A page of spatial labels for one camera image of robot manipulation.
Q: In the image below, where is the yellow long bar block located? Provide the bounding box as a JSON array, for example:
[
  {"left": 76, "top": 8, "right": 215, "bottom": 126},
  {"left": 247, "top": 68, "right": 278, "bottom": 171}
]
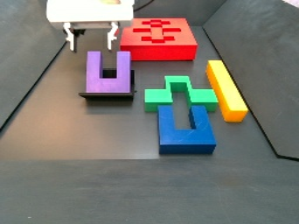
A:
[{"left": 206, "top": 60, "right": 248, "bottom": 123}]

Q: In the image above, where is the green cross-shaped block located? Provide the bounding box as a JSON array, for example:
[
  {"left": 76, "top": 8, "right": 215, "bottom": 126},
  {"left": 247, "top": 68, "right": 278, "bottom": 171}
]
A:
[{"left": 144, "top": 75, "right": 219, "bottom": 112}]

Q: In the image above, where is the purple U-shaped block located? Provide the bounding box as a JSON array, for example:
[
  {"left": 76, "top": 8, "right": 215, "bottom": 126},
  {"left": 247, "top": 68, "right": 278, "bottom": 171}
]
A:
[{"left": 87, "top": 51, "right": 131, "bottom": 94}]

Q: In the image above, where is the red board with cutouts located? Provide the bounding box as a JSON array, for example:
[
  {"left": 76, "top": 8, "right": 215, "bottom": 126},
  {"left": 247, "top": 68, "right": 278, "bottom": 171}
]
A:
[{"left": 120, "top": 17, "right": 199, "bottom": 61}]

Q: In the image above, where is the blue U-shaped block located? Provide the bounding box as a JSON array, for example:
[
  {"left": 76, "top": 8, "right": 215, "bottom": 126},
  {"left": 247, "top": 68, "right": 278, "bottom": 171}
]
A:
[{"left": 158, "top": 106, "right": 216, "bottom": 154}]

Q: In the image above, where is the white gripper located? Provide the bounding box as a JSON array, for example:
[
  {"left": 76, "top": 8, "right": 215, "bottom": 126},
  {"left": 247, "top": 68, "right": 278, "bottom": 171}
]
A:
[{"left": 47, "top": 0, "right": 135, "bottom": 52}]

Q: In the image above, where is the black L-shaped fixture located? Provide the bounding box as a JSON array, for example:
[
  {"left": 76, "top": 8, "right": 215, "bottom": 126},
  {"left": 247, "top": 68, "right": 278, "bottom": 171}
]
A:
[{"left": 79, "top": 68, "right": 136, "bottom": 102}]

